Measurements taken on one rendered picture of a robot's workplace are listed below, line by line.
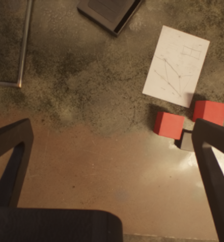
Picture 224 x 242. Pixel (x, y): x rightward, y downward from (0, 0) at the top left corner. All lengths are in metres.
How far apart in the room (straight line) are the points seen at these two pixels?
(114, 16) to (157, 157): 0.30
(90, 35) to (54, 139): 0.23
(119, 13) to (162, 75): 0.15
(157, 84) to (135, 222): 0.31
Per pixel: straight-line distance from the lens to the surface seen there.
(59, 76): 0.46
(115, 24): 0.45
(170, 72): 0.47
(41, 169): 0.49
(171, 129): 0.41
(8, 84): 0.48
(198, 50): 0.50
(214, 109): 0.44
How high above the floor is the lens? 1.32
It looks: 86 degrees down
